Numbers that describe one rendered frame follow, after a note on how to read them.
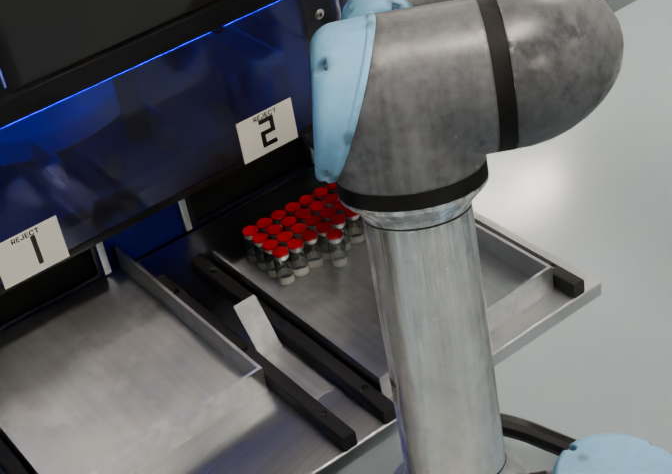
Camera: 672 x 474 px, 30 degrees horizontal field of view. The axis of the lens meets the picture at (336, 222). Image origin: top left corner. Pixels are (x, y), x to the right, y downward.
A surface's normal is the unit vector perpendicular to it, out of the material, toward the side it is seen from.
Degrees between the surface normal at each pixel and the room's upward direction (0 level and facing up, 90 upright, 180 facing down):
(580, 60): 67
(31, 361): 0
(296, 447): 0
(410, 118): 78
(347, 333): 0
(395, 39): 21
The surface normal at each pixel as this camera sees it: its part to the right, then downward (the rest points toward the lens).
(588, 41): 0.64, -0.23
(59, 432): -0.15, -0.81
